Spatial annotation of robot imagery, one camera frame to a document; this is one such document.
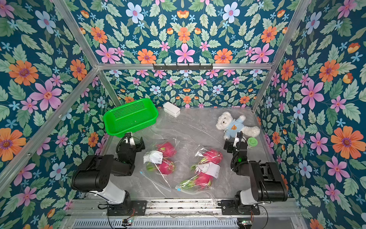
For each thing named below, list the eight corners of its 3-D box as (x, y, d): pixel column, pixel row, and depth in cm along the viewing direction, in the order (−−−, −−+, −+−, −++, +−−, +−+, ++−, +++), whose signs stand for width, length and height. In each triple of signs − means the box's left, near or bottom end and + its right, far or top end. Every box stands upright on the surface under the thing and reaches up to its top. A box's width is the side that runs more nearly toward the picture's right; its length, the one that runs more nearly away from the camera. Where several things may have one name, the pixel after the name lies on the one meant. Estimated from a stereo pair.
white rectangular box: (162, 110, 121) (161, 106, 117) (168, 105, 125) (167, 101, 121) (175, 118, 115) (174, 114, 112) (181, 112, 119) (181, 108, 116)
